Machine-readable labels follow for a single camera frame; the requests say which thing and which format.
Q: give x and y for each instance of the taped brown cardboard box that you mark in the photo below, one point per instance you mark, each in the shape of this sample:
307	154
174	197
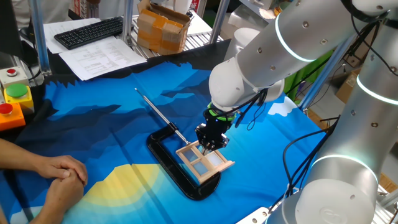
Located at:
158	31

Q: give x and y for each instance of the person's right hand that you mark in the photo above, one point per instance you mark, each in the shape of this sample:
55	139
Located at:
65	194

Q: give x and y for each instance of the person's left hand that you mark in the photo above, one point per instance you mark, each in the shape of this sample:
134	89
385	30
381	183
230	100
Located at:
59	166

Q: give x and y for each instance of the black computer keyboard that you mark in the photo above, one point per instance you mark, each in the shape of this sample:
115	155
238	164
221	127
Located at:
90	31

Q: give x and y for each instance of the stacked ceramic bowls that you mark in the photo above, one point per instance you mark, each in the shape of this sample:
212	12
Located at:
278	11

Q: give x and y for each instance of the miniature wooden sliding window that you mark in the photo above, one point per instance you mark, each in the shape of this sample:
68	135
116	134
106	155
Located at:
217	170

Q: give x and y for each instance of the black C-clamp with steel screw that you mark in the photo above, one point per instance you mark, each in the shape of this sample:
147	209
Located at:
168	161

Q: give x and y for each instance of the person's left forearm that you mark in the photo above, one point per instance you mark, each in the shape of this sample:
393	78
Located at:
15	154

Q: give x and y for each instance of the orange box red button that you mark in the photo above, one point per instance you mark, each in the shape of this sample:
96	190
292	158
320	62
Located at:
14	119

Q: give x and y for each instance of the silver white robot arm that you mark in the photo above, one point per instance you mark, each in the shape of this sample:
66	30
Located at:
280	46

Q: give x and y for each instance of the white box red button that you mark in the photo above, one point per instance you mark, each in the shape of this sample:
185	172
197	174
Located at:
17	79

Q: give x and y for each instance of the aluminium frame post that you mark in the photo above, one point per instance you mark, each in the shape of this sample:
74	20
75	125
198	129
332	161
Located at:
317	84
217	25
128	21
38	37

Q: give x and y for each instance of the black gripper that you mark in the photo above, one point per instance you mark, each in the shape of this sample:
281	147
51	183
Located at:
213	132

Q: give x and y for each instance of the black tripod stand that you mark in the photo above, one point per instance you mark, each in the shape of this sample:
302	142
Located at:
330	119

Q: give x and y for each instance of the black computer monitor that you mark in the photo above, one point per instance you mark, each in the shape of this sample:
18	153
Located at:
9	28

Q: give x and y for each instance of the plain cardboard storage box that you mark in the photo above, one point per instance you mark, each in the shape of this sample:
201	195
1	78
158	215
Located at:
346	88

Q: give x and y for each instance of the yellow box green button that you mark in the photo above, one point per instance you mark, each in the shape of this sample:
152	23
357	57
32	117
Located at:
21	101

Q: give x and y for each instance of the person's right forearm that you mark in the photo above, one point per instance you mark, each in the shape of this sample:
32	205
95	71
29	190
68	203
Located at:
46	217

